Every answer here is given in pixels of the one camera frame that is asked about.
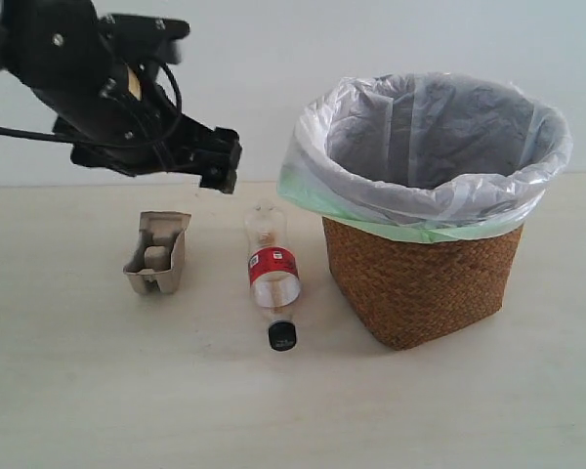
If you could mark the woven brown wastebasket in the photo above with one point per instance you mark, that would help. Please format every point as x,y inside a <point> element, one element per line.
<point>407,294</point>

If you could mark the green plastic bin liner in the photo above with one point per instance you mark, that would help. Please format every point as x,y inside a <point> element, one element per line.
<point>305,190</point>

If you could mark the grey cardboard pulp tray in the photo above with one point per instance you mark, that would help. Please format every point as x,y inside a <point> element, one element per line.
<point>158,260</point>

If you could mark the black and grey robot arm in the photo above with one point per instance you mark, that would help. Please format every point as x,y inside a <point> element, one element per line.
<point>98,74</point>

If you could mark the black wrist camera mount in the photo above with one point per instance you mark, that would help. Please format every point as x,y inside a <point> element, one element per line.
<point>134,37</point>

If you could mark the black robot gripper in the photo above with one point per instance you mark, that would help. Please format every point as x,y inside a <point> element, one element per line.
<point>132,136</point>

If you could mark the red label black cap bottle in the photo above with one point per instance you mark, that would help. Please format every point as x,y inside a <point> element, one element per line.
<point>272,272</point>

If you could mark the translucent white bin liner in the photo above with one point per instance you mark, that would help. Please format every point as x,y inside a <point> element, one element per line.
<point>443,148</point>

